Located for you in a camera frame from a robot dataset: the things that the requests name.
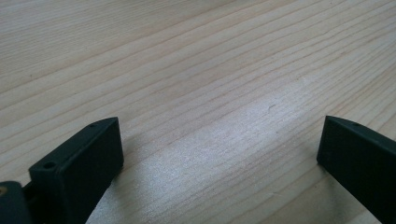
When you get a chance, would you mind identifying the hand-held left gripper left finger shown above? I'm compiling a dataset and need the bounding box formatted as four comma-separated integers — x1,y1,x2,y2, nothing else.
28,117,125,224

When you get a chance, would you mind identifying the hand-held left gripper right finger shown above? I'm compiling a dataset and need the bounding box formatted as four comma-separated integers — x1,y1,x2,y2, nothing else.
316,115,396,224

